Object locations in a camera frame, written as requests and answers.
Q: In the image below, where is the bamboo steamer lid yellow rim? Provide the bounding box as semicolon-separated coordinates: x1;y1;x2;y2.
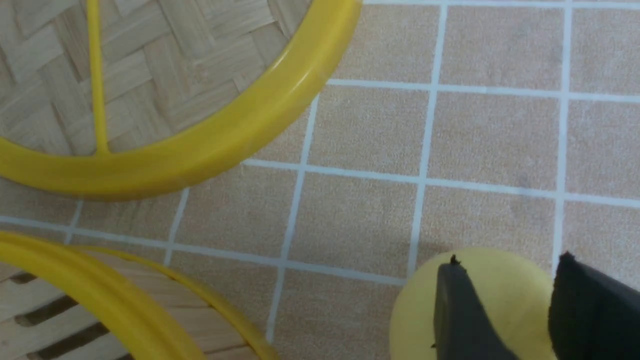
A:
0;0;362;200

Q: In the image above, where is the checked tan tablecloth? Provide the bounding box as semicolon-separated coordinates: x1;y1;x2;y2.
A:
1;0;640;360

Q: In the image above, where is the yellow bun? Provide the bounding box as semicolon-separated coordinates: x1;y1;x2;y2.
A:
389;247;556;360

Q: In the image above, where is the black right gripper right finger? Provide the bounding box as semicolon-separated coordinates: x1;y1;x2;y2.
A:
548;251;640;360

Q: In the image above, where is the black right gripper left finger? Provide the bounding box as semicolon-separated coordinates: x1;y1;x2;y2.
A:
432;255;519;360

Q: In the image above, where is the bamboo steamer tray yellow rim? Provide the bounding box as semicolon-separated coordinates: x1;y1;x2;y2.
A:
1;231;279;360

